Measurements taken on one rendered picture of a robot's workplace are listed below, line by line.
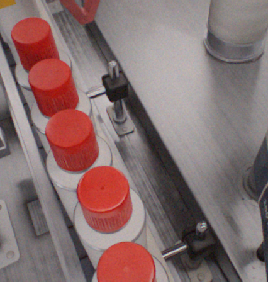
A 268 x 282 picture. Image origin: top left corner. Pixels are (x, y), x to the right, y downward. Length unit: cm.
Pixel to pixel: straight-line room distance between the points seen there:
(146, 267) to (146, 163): 33
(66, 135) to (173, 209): 27
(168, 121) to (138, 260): 31
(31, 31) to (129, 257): 20
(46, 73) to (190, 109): 27
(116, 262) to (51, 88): 14
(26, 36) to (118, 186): 15
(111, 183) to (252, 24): 36
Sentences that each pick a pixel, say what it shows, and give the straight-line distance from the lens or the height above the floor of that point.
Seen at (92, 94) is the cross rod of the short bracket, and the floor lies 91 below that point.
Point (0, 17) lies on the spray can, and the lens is 52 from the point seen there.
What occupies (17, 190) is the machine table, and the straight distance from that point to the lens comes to 56.
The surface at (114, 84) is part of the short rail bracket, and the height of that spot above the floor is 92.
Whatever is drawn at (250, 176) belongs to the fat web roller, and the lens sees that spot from 47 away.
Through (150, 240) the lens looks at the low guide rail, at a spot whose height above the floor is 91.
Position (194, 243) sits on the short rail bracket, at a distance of 41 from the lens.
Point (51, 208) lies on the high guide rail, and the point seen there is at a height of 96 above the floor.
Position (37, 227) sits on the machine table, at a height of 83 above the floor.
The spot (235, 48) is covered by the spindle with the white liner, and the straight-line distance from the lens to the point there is 58.
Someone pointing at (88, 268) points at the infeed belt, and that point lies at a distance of 45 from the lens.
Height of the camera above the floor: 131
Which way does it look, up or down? 58 degrees down
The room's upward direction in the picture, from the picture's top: 5 degrees counter-clockwise
